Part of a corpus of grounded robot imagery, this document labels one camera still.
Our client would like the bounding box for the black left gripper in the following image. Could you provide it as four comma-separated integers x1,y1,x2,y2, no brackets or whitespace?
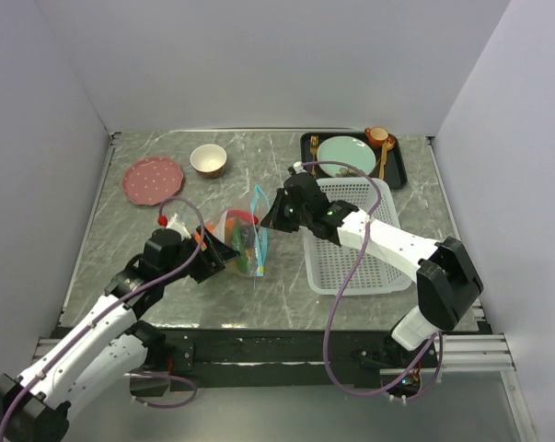
160,225,239,285

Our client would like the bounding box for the clear zip top bag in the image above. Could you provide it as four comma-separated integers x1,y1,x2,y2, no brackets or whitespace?
206,185,271,278

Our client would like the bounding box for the red toy chili pepper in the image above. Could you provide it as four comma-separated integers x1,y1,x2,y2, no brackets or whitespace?
226,209,254,223

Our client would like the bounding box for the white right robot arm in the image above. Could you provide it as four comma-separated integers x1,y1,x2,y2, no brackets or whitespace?
260,172,483,366

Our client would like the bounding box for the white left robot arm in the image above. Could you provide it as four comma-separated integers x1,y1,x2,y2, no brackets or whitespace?
0,227,239,441

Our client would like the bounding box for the white plastic mesh basket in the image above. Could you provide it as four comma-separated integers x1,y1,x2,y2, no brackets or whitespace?
301,178,411,296

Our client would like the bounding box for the gold fork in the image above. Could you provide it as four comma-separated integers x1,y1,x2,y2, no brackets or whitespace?
309,134,319,178

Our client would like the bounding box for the floral paper bowl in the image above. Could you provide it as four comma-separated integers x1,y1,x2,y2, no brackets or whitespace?
190,144,227,179

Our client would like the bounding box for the pink dotted plate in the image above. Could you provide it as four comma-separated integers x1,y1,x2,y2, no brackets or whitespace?
121,157,184,206

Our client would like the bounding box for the mint green plate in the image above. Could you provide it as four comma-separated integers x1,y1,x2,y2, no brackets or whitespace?
317,135,376,178

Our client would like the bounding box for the brown ceramic cup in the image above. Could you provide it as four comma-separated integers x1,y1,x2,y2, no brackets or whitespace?
364,127,396,149

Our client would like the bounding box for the wooden spoon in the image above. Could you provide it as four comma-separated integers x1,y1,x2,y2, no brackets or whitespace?
380,135,396,158

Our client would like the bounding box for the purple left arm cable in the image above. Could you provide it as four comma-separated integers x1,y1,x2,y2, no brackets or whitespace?
0,196,209,441

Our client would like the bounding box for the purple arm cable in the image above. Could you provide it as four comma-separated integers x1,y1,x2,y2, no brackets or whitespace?
0,196,209,441
302,159,444,397

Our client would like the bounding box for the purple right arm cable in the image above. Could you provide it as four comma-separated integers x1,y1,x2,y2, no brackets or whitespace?
302,159,444,397

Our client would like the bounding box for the aluminium front rail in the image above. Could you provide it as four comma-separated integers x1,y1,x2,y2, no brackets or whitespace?
443,334,515,373

